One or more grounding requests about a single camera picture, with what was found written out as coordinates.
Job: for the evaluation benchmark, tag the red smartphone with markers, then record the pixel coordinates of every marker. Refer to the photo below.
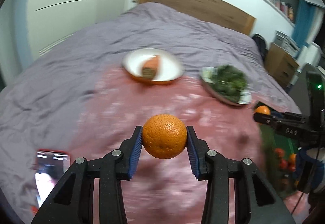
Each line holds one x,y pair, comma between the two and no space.
50,166

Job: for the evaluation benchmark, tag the small yellow orange back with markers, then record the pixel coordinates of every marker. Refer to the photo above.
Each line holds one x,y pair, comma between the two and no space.
262,110

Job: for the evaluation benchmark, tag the white striped plate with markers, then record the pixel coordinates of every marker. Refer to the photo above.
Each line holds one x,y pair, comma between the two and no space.
205,76

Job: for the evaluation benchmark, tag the orange carrot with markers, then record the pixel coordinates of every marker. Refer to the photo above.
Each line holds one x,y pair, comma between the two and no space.
151,67

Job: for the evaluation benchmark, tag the orange rimmed plate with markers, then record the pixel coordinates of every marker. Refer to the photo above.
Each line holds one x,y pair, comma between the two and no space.
171,68

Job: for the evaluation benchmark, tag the large textured orange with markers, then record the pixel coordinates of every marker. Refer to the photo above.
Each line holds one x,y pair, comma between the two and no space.
164,136

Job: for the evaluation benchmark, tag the blue gloved right hand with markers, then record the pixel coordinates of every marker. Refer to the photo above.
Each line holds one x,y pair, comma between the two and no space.
309,172

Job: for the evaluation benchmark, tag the big red apple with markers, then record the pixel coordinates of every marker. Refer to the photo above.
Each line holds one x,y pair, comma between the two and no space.
280,153

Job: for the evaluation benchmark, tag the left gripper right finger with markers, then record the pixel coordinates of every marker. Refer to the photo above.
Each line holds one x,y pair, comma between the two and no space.
196,149

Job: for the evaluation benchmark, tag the green rectangular tray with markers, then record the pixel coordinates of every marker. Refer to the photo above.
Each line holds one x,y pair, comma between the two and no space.
282,181

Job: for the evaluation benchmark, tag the white wardrobe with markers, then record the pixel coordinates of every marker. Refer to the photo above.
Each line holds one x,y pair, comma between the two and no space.
30,28

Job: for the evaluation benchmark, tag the blue curtain right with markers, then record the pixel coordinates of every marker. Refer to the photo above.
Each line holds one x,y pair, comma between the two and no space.
304,17

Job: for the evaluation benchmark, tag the green leafy vegetable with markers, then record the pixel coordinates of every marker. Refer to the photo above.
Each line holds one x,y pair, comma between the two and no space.
229,82

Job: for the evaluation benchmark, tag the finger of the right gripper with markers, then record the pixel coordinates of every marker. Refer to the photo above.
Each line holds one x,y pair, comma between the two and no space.
265,119
278,114

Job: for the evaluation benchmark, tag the grey storage box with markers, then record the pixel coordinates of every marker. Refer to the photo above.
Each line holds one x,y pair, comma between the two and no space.
286,43

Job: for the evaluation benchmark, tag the pink plastic sheet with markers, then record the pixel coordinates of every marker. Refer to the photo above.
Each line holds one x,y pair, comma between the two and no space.
163,189

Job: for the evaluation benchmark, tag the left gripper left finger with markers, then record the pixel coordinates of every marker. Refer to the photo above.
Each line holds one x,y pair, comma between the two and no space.
131,150

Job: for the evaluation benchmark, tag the wooden headboard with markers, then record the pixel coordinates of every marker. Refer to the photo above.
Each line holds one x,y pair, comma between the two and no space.
214,11

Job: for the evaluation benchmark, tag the black backpack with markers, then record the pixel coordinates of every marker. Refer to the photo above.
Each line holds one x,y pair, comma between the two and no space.
261,45

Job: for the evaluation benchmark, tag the wooden nightstand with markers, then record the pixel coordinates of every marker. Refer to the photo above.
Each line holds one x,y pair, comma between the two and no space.
280,65

